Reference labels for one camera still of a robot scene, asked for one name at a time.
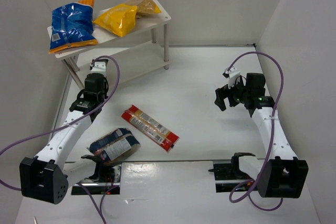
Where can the yellow pasta bag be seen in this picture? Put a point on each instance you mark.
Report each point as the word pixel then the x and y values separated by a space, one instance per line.
pixel 119 20

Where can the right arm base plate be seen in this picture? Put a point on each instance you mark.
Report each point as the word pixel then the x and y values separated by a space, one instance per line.
pixel 225 178

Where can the white two-tier shelf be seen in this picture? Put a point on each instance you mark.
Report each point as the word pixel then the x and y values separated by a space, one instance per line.
pixel 133 61

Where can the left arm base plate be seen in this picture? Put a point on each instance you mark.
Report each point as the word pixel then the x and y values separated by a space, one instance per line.
pixel 96 182

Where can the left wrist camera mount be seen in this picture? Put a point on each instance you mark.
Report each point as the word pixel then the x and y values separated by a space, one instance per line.
pixel 99 67

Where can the red spaghetti pack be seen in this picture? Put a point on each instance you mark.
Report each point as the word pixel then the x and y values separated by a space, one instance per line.
pixel 150 127

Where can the clear beige pasta bag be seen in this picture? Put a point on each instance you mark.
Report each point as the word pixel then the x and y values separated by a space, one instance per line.
pixel 144 7

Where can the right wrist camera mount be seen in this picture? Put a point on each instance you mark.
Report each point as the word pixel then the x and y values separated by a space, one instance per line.
pixel 231 74

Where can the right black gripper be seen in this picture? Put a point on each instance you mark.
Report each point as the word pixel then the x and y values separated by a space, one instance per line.
pixel 227 93

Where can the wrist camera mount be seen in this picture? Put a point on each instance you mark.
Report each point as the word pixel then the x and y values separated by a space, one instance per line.
pixel 231 74
pixel 99 67

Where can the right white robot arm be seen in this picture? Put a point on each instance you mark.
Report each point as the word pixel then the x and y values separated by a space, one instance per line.
pixel 282 174

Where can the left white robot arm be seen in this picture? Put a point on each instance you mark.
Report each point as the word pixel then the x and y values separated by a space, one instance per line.
pixel 45 177

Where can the dark blue pasta bag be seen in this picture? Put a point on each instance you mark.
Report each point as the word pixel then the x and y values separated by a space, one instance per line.
pixel 116 146

